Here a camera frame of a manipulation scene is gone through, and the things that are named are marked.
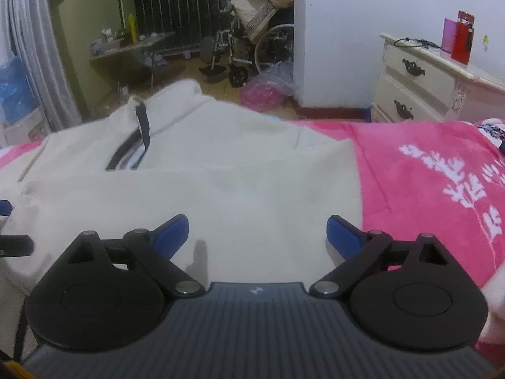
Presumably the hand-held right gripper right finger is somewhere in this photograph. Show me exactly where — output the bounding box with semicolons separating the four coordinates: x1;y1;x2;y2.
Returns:
309;215;450;298

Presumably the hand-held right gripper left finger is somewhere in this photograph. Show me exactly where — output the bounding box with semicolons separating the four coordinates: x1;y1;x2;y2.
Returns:
65;214;206;297

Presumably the cream zip jacket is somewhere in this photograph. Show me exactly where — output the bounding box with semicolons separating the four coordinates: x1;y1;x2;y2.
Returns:
0;79;364;309

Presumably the pink floral blanket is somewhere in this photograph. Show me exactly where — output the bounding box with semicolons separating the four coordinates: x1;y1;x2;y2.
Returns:
0;117;505;344

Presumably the white water dispenser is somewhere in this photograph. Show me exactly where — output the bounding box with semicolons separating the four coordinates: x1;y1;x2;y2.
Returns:
0;105;52;147

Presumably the blue water jug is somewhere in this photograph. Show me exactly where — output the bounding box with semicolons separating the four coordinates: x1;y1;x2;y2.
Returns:
0;55;34;115

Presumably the pink plastic bag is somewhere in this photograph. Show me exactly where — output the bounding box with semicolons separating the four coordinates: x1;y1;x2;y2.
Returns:
241;60;294;109

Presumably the cream nightstand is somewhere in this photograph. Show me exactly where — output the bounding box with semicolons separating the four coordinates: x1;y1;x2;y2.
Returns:
371;32;505;124

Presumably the grey curtain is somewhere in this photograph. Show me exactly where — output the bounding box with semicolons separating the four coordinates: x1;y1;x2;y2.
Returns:
0;0;81;131

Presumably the wheelchair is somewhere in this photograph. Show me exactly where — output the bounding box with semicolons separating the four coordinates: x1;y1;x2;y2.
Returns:
198;6;296;87

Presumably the folding table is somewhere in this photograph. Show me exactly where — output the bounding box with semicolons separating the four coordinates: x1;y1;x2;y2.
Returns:
89;32;176;95

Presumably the green cabinet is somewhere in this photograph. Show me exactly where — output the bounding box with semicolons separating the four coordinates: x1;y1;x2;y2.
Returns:
47;0;137;119

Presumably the yellow-green bottle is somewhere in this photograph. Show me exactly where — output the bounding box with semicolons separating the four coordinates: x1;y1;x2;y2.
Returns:
127;14;140;44

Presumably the metal balcony railing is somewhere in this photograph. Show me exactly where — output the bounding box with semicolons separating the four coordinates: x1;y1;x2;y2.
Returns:
132;0;245;58

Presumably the purple cup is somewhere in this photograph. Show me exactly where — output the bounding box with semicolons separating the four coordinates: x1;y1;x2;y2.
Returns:
441;18;458;52

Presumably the red thermos bottle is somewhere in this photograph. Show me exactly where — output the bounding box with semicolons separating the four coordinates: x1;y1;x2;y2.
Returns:
451;10;475;64

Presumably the pile of cream coats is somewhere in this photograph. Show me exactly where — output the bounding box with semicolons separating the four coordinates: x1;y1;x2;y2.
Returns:
228;0;296;42

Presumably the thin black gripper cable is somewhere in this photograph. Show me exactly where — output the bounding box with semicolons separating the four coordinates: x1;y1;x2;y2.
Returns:
14;312;31;361

